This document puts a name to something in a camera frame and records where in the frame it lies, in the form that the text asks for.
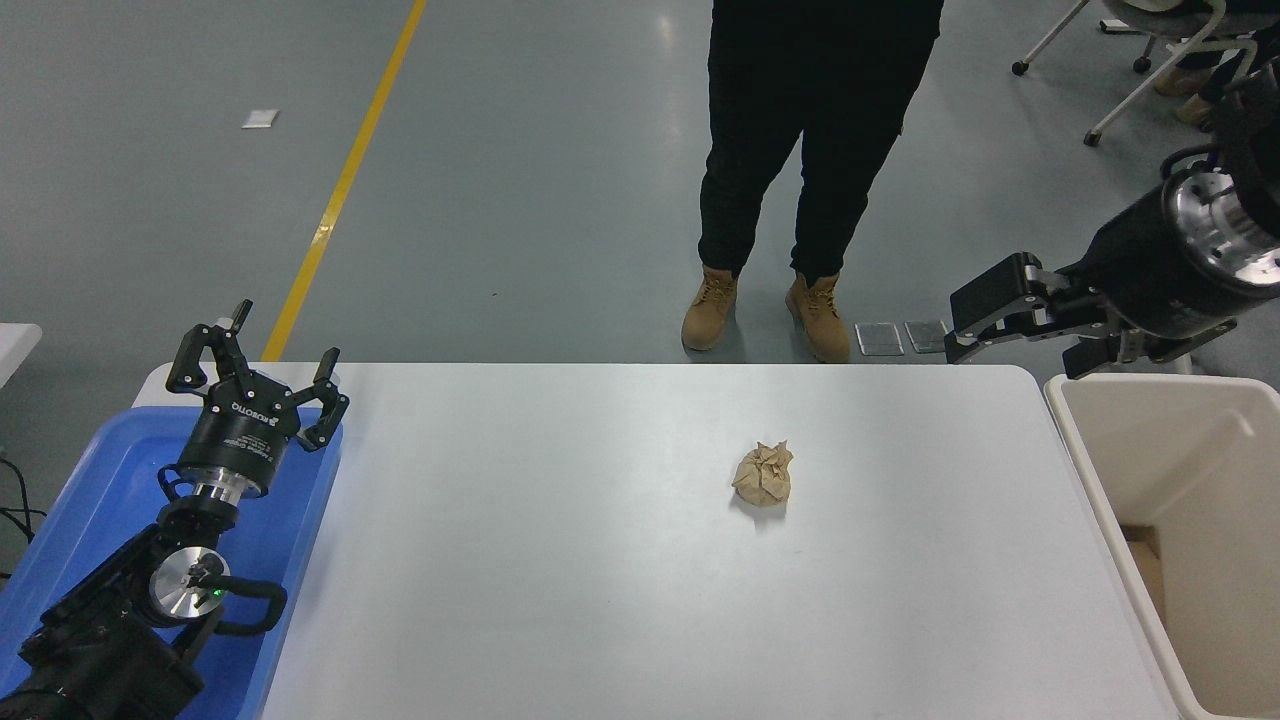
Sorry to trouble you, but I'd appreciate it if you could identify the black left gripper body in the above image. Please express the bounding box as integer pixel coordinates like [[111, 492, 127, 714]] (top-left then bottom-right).
[[178, 372, 303, 498]]

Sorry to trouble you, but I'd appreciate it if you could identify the white-legged office chair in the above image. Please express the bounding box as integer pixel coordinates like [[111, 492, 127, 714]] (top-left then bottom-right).
[[1010, 0, 1280, 148]]

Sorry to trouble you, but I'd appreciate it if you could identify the tan paper ball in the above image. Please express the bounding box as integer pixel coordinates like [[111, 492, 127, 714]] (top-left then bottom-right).
[[731, 440, 794, 508]]

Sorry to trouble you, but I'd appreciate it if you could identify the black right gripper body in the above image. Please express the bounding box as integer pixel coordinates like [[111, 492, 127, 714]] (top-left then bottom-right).
[[1058, 183, 1248, 341]]

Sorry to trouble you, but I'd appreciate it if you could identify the blue plastic tray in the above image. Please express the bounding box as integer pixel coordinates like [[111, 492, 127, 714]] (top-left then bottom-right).
[[0, 405, 346, 720]]

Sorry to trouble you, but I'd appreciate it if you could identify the small white table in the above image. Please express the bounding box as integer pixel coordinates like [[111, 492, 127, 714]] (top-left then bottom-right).
[[0, 323, 44, 389]]

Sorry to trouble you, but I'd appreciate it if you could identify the black floor cable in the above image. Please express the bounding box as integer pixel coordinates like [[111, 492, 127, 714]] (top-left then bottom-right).
[[0, 455, 49, 581]]

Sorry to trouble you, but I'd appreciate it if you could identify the standing person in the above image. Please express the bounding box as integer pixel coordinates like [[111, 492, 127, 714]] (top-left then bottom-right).
[[682, 0, 945, 364]]

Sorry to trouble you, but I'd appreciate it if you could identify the brown cardboard piece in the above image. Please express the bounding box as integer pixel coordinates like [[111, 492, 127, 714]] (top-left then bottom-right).
[[1120, 525, 1171, 641]]

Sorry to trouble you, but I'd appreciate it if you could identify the seated person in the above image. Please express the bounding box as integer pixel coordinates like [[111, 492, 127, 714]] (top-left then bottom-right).
[[1153, 0, 1280, 129]]

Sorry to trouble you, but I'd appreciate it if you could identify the large pale bin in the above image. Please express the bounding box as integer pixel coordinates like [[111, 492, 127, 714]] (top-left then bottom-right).
[[1043, 373, 1280, 719]]

